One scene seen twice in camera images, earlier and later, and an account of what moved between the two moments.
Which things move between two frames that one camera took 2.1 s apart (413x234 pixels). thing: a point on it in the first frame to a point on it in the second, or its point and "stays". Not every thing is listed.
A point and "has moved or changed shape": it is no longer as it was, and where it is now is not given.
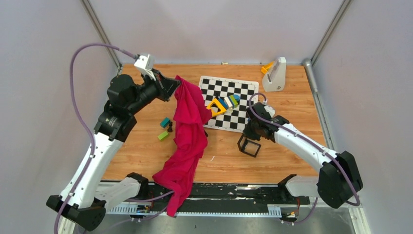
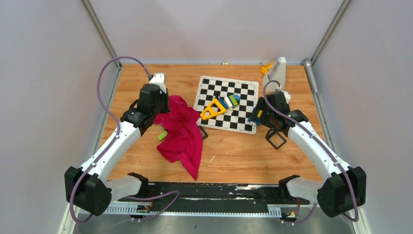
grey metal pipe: (308, 64) stays
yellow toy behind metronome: (264, 69) stays
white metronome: (274, 80) stays
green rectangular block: (163, 136) stays
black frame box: (250, 146) has moved or changed shape
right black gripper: (248, 134) to (262, 105)
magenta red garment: (192, 111) has moved or changed shape
